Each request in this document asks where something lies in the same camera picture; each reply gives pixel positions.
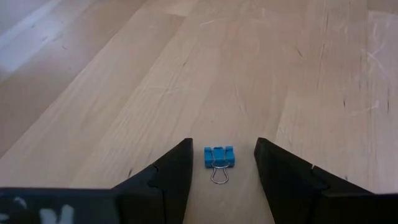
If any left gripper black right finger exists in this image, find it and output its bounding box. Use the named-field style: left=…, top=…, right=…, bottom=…
left=254, top=137, right=398, bottom=224

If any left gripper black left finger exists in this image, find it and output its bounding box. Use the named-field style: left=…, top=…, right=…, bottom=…
left=0, top=138, right=194, bottom=224

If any blue binder clip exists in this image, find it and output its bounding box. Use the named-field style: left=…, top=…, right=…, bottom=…
left=203, top=146, right=236, bottom=185

